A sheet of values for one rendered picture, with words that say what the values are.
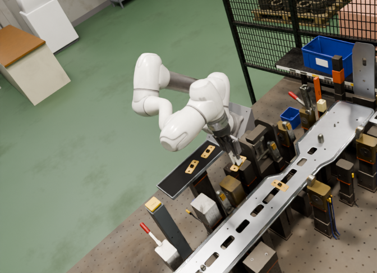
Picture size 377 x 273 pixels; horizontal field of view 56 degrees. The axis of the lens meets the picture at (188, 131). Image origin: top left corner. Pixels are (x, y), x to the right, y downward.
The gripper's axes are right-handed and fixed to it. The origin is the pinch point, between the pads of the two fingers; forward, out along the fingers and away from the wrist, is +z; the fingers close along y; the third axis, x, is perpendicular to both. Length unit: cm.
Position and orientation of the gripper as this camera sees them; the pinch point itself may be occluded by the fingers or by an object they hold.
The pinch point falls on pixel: (235, 157)
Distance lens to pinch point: 154.7
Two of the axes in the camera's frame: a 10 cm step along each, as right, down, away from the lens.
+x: 6.0, -6.9, 4.1
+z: 4.0, 7.0, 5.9
